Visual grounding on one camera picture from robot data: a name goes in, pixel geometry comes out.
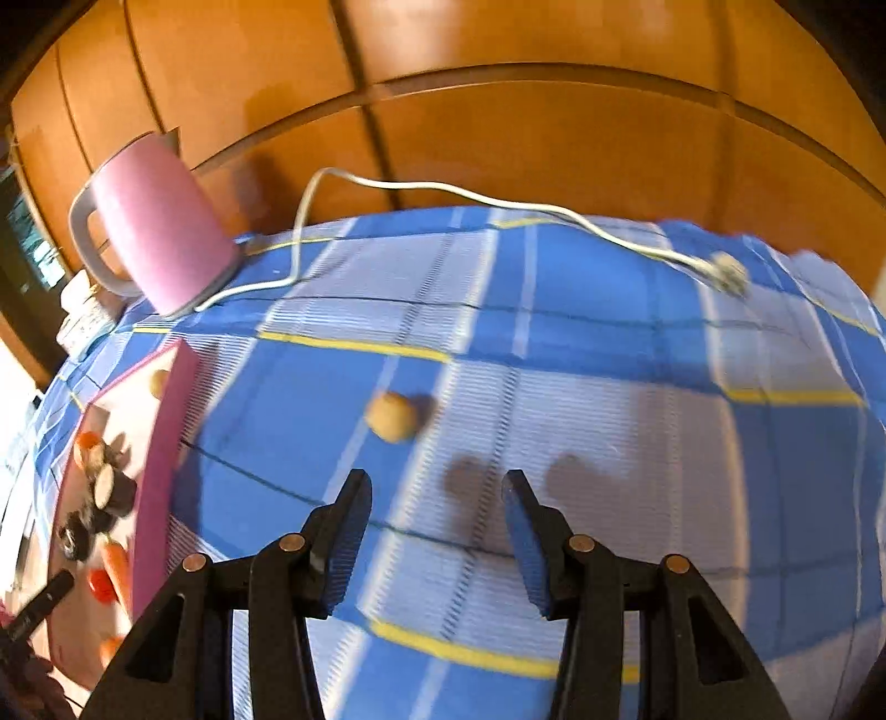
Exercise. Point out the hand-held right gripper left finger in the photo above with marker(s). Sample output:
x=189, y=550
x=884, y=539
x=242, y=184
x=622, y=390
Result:
x=346, y=547

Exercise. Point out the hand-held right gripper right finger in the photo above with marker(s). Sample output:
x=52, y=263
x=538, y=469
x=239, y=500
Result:
x=529, y=547

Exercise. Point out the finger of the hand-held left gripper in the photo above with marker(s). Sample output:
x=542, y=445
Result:
x=45, y=599

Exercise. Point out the red cherry tomato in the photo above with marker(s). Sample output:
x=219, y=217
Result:
x=102, y=586

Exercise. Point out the small dark water chestnut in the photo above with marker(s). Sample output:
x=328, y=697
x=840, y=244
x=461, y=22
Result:
x=75, y=541

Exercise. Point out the small orange carrot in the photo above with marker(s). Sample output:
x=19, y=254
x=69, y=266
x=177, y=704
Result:
x=116, y=568

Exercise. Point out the orange tangerine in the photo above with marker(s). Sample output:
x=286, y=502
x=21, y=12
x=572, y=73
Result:
x=109, y=649
x=86, y=443

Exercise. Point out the large dark water chestnut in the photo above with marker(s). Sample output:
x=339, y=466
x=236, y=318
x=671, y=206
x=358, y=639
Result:
x=98, y=518

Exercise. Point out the large dark-skinned sugarcane piece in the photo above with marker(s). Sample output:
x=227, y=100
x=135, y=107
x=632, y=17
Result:
x=114, y=488

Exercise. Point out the small yellow round fruit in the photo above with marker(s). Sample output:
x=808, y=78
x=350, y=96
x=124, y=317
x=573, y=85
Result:
x=392, y=417
x=160, y=383

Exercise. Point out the pink-rimmed white tray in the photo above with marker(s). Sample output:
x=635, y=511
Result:
x=166, y=457

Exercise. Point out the blue plaid tablecloth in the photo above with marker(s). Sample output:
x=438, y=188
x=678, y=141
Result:
x=588, y=332

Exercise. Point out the silver embossed tissue box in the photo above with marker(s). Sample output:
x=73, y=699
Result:
x=79, y=322

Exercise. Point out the dark wooden door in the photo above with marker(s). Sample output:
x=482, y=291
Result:
x=28, y=277

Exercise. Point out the pink electric kettle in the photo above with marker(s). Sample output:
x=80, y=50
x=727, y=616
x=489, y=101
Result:
x=159, y=228

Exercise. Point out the wooden wardrobe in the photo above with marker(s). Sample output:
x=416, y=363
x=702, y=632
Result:
x=484, y=104

